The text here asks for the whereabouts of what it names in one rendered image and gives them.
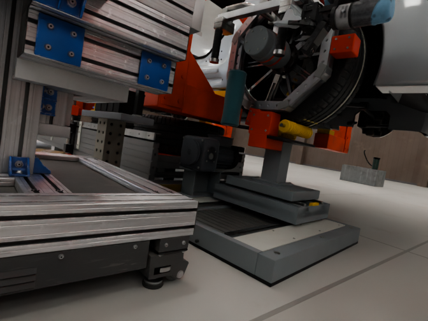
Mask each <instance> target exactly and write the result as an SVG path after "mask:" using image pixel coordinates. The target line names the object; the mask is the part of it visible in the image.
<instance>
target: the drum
mask: <svg viewBox="0 0 428 321"><path fill-rule="evenodd" d="M276 40H277V33H275V32H274V31H272V30H271V29H267V28H266V27H264V26H263V25H258V26H255V27H254V28H252V29H251V30H250V31H249V32H248V34H247V35H246V38H245V41H244V49H245V52H246V53H247V54H248V55H250V56H251V58H252V59H254V60H256V61H257V62H259V63H261V64H263V65H265V66H266V67H268V68H270V69H279V68H282V67H284V66H285V65H286V64H287V63H288V61H289V59H290V56H291V50H290V47H289V44H288V43H287V42H286V44H285V56H284V57H275V56H274V55H273V51H274V50H275V47H276Z"/></svg>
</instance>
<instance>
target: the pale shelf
mask: <svg viewBox="0 0 428 321"><path fill-rule="evenodd" d="M82 115H83V116H88V117H94V118H107V119H112V120H118V121H122V122H128V123H134V124H143V125H153V123H154V119H150V118H144V117H138V116H134V115H129V114H125V113H115V112H107V111H92V110H82Z"/></svg>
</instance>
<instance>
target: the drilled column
mask: <svg viewBox="0 0 428 321"><path fill-rule="evenodd" d="M125 125H126V122H122V121H118V120H112V119H107V118H99V119H98V124H97V133H96V142H95V147H94V157H95V158H97V159H100V160H102V161H105V162H107V163H109V164H112V165H114V166H116V167H118V168H119V167H120V161H121V156H122V148H123V143H124V134H125Z"/></svg>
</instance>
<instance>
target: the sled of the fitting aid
mask: <svg viewBox="0 0 428 321"><path fill-rule="evenodd" d="M213 197H215V198H217V199H221V200H222V201H225V202H228V203H232V204H236V205H238V206H242V207H244V208H247V209H249V210H253V211H256V212H259V213H262V214H265V215H268V216H270V217H274V218H277V219H278V220H281V221H284V222H287V223H290V224H294V225H298V224H303V223H307V222H312V221H315V220H320V219H324V218H327V217H328V213H329V207H330V204H329V203H325V202H323V201H318V200H315V199H312V200H305V201H288V200H284V199H280V198H277V197H273V196H269V195H267V194H263V193H260V192H256V191H252V190H248V189H244V188H242V187H238V186H235V185H231V184H228V183H226V182H225V183H215V186H214V191H213Z"/></svg>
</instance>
